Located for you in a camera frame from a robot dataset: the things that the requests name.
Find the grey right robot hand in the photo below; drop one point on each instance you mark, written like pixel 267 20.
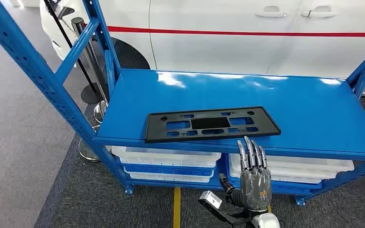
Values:
pixel 256 188

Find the black plastic plate frame part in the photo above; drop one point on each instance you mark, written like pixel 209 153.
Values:
pixel 152 132

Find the blue steel shelf rack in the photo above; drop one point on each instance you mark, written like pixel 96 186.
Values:
pixel 233 94

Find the white plastic bin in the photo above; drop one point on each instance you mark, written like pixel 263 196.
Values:
pixel 311 163
pixel 302 177
pixel 163 157
pixel 170 178

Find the yellow floor tape outline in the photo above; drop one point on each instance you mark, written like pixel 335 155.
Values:
pixel 176 207

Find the white car red stripe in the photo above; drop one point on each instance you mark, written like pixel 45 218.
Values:
pixel 217 47

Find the thin black pole stand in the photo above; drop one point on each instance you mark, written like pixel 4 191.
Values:
pixel 91 94

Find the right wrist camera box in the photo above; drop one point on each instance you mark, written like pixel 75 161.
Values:
pixel 210 199

